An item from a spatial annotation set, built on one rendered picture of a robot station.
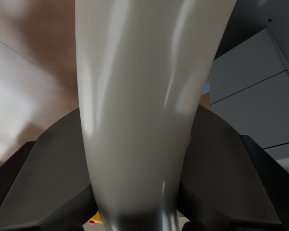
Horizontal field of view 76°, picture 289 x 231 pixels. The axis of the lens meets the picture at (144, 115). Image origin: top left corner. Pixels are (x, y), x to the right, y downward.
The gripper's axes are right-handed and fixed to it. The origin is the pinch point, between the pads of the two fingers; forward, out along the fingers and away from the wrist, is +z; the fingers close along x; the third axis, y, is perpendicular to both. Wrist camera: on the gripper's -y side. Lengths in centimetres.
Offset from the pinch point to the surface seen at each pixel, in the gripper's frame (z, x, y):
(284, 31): 109, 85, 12
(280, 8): 107, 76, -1
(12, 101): 192, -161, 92
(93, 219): 53, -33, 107
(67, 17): 136, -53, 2
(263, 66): 85, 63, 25
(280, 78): 71, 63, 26
